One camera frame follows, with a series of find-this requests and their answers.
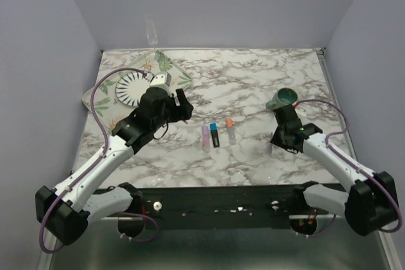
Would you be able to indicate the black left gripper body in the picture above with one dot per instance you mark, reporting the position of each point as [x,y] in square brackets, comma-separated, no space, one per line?
[174,113]

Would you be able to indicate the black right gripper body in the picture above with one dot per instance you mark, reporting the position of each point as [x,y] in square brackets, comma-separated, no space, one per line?
[279,139]

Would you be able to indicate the purple pen cap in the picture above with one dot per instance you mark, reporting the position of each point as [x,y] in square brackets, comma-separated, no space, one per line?
[205,130]

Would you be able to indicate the pink highlighter pen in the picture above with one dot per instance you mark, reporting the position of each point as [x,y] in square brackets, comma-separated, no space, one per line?
[205,143]

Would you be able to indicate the blue pen cap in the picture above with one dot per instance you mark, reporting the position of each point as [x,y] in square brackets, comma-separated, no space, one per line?
[213,127]

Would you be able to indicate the blue black highlighter pen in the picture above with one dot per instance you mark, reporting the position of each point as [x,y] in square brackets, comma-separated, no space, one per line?
[215,138]

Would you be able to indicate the orange clear marker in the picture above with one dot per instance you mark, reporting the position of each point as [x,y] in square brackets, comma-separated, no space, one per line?
[231,135]

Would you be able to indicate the grey pen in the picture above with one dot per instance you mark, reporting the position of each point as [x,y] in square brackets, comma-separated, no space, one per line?
[270,149]

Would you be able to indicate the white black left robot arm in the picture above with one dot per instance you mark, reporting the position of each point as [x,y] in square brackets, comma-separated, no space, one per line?
[67,209]

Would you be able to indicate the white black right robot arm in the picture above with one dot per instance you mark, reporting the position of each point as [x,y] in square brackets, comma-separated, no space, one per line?
[369,199]

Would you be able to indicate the green ceramic cup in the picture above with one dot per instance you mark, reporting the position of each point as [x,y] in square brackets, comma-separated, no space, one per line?
[281,98]

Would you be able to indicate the blue striped white plate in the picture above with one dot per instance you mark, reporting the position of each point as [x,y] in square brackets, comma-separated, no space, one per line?
[131,86]

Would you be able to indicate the floral rectangular tray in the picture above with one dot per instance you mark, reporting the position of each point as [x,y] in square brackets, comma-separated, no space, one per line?
[107,107]

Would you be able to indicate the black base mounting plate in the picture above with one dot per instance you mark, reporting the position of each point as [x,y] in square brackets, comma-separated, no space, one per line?
[214,208]

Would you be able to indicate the clear champagne glass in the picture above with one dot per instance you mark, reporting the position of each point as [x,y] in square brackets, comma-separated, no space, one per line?
[151,32]

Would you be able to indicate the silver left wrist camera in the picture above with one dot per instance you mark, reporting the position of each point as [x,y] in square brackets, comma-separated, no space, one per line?
[163,81]

